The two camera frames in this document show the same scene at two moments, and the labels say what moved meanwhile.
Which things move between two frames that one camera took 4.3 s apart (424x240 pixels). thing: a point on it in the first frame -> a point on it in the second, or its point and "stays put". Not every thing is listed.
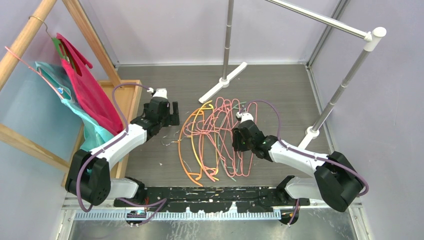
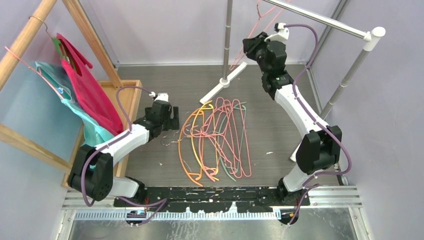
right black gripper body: [240, 144] -> [256, 51]
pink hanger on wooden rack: [34, 70] stays put
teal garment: [95, 133] stays put
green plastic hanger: [218, 138] stays put
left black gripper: [172, 119] stays put
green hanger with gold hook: [58, 41] stays put
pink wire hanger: [252, 154] -> [243, 51]
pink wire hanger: [235, 175] -> [242, 138]
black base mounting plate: [214, 199] stays put
